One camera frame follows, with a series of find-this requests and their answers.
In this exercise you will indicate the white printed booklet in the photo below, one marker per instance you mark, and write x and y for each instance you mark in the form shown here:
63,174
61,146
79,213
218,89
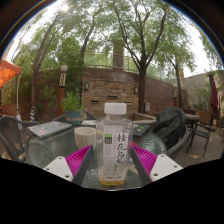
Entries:
88,123

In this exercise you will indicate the white cup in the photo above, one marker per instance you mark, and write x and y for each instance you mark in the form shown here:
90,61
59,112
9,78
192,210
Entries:
85,136

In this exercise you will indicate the orange canopy tent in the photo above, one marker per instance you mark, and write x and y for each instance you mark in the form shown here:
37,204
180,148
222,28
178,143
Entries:
8,71

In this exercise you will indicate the dark book with stickers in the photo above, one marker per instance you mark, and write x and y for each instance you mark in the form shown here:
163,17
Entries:
141,130

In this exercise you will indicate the black wall lamp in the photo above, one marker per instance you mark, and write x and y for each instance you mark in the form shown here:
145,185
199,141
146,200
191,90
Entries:
136,89
86,85

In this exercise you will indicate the white wall box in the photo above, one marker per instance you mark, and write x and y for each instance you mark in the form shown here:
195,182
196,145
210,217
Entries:
147,107

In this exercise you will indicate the clear plastic drink bottle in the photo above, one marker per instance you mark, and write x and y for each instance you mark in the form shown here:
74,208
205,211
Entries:
115,146

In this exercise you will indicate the leaning tree with thin trunk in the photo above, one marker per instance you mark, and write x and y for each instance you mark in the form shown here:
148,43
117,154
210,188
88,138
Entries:
34,83

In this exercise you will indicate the round dark patio table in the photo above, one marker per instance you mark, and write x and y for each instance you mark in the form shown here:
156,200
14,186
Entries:
193,117

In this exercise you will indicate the globe lamp post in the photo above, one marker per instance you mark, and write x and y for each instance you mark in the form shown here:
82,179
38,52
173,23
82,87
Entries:
62,83

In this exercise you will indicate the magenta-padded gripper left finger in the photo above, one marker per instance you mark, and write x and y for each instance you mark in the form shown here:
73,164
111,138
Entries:
76,160

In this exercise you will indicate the closed maroon patio umbrella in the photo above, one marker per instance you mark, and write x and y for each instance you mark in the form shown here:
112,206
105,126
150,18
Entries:
214,93

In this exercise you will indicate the tall tree with dark trunk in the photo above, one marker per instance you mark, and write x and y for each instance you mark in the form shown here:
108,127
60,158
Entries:
141,93

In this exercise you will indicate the black metal chair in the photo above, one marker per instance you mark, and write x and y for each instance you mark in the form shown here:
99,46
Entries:
201,133

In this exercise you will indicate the grey laptop with stickers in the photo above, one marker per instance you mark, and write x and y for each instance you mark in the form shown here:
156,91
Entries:
50,128

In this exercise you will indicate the blue yellow striped post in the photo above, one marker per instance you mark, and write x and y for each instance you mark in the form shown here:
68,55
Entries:
32,114

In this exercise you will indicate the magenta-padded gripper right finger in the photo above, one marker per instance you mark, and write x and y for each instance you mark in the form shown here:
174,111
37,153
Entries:
145,159

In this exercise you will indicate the green plant in teal pot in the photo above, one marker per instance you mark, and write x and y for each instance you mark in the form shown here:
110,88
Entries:
72,106

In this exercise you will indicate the black backpack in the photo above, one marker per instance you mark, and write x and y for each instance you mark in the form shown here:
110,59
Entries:
170,128

